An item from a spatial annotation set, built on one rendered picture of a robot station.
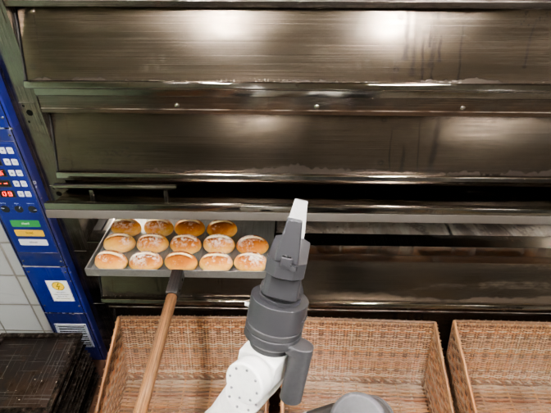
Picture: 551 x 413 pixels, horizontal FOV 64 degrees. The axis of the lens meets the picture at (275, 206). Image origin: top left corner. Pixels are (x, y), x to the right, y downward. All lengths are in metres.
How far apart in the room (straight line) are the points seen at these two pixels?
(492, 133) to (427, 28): 0.35
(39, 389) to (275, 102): 1.14
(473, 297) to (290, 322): 1.12
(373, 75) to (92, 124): 0.75
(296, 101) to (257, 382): 0.72
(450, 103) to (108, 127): 0.90
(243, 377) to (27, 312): 1.35
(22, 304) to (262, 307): 1.36
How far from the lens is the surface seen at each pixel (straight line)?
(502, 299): 1.74
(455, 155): 1.30
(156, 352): 1.15
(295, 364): 0.68
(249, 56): 1.11
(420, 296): 1.63
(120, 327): 1.75
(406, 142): 1.25
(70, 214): 1.29
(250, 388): 0.69
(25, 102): 1.33
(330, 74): 1.11
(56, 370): 1.67
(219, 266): 1.31
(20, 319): 1.97
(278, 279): 0.61
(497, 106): 1.28
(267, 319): 0.64
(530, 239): 1.66
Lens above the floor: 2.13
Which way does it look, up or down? 37 degrees down
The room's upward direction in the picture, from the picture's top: straight up
